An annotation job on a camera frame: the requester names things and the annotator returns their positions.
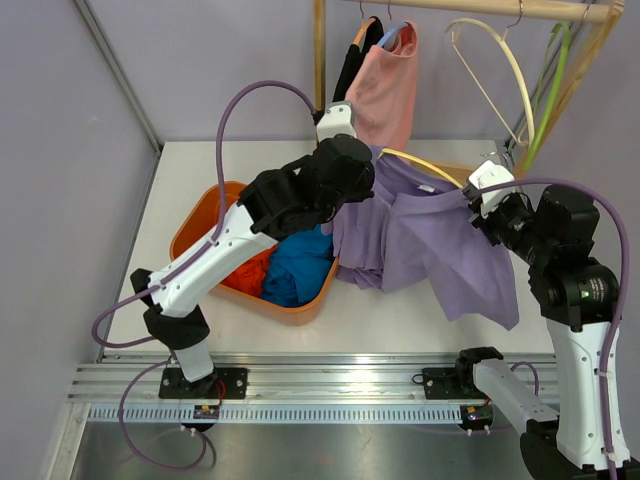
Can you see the green clothes hanger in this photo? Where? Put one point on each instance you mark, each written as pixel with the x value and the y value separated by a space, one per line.
pixel 563 29

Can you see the orange clothes hanger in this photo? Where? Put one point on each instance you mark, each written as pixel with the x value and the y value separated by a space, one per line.
pixel 366 22

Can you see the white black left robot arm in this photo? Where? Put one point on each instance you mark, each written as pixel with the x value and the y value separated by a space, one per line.
pixel 278 203

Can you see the blue t shirt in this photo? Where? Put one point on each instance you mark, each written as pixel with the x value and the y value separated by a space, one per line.
pixel 298 269

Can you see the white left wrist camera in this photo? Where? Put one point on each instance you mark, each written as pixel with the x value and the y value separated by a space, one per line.
pixel 335 125

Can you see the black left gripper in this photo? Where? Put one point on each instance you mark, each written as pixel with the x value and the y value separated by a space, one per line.
pixel 360 190

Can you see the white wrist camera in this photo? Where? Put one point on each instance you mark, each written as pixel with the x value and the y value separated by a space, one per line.
pixel 487 182
pixel 335 125

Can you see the light blue clothes hanger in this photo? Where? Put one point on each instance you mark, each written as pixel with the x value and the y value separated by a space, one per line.
pixel 392 36

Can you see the purple t shirt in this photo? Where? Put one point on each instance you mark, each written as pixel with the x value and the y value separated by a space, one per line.
pixel 417 227

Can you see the cream clothes hanger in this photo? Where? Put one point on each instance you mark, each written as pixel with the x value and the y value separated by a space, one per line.
pixel 486 53

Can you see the right aluminium frame post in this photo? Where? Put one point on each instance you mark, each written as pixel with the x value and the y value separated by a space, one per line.
pixel 535 100

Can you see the yellow clothes hanger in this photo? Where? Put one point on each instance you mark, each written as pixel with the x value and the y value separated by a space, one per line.
pixel 425 165

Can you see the black t shirt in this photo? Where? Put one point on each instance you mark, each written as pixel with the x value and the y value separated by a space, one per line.
pixel 354 58

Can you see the wooden clothes rack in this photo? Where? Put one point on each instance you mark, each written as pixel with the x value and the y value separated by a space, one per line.
pixel 591 23

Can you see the aluminium frame post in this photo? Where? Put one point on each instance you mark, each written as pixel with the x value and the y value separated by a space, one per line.
pixel 535 100
pixel 98 35

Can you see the orange plastic basket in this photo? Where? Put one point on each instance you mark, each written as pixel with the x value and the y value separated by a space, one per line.
pixel 235 246

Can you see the orange t shirt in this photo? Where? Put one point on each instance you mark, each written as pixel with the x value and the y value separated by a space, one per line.
pixel 248 278

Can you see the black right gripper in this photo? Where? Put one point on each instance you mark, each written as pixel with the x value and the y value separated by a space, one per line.
pixel 486 223

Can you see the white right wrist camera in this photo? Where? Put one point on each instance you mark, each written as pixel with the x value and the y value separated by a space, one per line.
pixel 487 182

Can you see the pink t shirt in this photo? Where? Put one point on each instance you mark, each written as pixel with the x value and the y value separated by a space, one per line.
pixel 383 93

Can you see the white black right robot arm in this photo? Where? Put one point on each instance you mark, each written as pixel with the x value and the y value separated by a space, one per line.
pixel 581 301

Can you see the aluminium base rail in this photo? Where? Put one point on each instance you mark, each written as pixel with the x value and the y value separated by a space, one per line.
pixel 271 389

